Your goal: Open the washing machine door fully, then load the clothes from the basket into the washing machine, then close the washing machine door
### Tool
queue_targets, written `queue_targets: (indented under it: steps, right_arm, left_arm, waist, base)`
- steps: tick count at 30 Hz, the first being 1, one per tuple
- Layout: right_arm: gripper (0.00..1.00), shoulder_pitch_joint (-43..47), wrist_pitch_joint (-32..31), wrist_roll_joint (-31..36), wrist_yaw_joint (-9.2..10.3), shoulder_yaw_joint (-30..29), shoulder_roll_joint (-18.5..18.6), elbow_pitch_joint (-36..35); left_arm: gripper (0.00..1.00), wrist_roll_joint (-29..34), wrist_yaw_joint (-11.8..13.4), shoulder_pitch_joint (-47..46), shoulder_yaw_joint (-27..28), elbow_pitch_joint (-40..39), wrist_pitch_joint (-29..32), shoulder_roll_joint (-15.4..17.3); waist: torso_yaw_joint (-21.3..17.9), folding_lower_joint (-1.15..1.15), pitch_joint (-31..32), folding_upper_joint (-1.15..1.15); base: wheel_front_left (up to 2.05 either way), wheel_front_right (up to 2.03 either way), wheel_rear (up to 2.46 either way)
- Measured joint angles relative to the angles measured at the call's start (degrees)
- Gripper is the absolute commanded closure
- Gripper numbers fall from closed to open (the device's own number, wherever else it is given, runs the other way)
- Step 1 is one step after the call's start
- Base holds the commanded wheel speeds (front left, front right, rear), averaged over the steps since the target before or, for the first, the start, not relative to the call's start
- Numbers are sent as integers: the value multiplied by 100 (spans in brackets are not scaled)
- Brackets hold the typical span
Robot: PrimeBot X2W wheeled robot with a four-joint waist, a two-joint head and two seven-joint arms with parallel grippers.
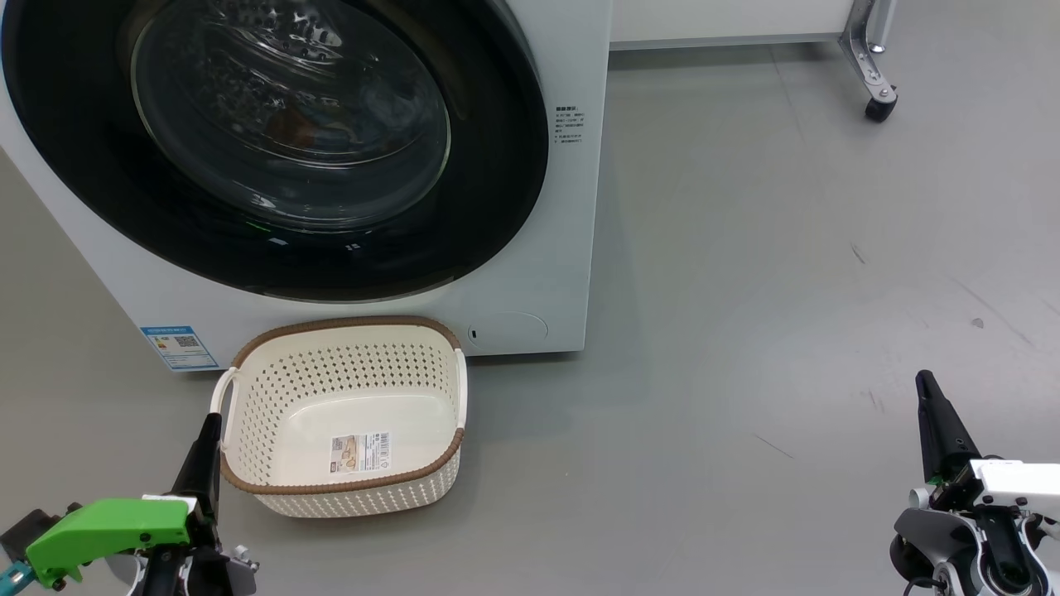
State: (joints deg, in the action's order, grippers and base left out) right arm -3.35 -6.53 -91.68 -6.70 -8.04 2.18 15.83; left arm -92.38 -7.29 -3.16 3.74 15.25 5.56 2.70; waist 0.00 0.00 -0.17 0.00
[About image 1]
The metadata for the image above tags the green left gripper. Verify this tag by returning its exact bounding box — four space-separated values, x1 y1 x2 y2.
25 412 223 590

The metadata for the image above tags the metal partition leg with caster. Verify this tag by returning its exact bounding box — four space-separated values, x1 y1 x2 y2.
839 0 899 123

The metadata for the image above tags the white basket barcode label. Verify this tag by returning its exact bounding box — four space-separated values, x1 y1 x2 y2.
330 432 392 474

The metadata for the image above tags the blue energy label sticker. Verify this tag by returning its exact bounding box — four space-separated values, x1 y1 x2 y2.
139 325 219 372

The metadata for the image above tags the white front-load washing machine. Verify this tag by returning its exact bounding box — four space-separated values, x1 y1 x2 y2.
0 0 614 373

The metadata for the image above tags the white partition board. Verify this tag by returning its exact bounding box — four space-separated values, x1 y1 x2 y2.
609 0 854 50

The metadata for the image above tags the cream perforated laundry basket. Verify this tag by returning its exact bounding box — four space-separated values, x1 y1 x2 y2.
209 315 469 518

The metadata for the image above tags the black washing machine door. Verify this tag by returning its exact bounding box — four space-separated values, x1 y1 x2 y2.
0 0 552 303

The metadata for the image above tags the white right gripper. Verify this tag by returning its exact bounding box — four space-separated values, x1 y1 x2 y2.
915 370 1060 521

